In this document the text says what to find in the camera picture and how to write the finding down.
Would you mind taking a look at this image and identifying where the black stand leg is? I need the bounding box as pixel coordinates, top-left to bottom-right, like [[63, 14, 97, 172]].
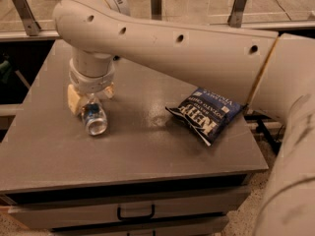
[[256, 119, 282, 155]]

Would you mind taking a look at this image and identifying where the grey lower drawer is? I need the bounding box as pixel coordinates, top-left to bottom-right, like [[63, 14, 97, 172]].
[[51, 215, 228, 236]]

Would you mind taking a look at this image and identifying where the left metal railing bracket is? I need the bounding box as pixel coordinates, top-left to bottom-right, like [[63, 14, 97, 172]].
[[12, 0, 41, 36]]

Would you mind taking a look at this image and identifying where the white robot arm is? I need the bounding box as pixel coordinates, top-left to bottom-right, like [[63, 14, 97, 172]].
[[53, 0, 315, 236]]

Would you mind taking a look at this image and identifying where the silver blue redbull can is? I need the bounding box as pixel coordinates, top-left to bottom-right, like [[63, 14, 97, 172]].
[[81, 96, 107, 136]]

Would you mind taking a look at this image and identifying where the black floor cable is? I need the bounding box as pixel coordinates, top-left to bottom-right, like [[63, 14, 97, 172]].
[[270, 0, 293, 22]]

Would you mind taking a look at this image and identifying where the grey drawer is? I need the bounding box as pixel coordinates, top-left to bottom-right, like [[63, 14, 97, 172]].
[[9, 186, 250, 229], [51, 215, 228, 236]]

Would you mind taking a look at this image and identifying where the metal railing bracket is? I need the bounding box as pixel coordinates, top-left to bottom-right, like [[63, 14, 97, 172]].
[[12, 0, 41, 36], [151, 0, 162, 20], [227, 0, 247, 28]]

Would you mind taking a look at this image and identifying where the grey top drawer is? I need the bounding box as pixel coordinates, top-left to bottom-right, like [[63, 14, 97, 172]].
[[9, 186, 250, 229]]

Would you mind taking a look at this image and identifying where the green object at left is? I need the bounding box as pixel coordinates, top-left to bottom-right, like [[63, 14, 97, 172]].
[[0, 61, 12, 84]]

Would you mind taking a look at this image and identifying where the middle metal railing bracket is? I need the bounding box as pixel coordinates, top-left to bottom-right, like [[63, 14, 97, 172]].
[[151, 0, 162, 20]]

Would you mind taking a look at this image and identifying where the right metal railing bracket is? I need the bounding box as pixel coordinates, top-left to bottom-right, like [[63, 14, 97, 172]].
[[227, 0, 247, 28]]

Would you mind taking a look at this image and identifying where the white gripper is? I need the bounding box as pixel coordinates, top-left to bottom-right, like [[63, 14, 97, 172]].
[[67, 60, 115, 116]]

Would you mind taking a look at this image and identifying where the black drawer handle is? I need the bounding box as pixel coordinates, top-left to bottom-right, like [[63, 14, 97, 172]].
[[116, 205, 156, 221]]

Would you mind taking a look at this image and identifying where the blue kettle chips bag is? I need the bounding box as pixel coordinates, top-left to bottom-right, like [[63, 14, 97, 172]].
[[166, 88, 244, 147]]

